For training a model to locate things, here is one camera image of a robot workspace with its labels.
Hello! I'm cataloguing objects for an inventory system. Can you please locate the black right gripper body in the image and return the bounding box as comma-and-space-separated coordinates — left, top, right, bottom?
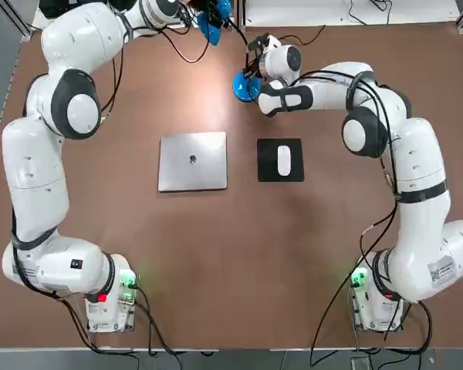
245, 33, 270, 79

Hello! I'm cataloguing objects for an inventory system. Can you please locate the grey closed laptop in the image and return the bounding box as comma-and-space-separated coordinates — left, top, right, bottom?
157, 130, 229, 193

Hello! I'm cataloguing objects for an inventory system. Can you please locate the black mouse pad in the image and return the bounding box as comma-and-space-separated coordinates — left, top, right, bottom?
256, 137, 306, 183

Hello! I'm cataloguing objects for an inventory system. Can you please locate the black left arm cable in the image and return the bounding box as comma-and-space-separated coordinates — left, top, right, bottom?
7, 207, 178, 358

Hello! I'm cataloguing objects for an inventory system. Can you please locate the thin brown wrist cable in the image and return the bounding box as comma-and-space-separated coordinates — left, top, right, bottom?
100, 15, 213, 116

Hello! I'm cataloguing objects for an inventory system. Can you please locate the blue desk lamp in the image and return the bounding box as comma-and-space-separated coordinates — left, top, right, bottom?
198, 0, 262, 104

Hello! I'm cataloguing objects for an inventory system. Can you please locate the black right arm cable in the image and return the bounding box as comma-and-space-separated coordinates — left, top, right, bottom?
308, 69, 433, 359

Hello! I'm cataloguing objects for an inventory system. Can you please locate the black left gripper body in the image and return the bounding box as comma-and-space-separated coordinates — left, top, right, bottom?
184, 0, 217, 17

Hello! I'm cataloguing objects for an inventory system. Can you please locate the aluminium frame post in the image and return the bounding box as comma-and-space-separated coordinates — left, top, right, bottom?
233, 0, 248, 32

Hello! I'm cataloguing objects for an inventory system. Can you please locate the white computer mouse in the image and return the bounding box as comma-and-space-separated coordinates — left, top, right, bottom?
276, 144, 293, 177

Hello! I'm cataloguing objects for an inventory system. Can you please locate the thin black cable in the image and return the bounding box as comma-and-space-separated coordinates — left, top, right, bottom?
343, 0, 394, 24

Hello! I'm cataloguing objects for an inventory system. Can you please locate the dark brown lamp cord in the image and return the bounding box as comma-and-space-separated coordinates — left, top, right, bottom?
275, 25, 327, 49

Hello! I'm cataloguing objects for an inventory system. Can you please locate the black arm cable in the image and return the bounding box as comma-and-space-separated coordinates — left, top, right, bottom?
308, 69, 433, 359
7, 207, 178, 358

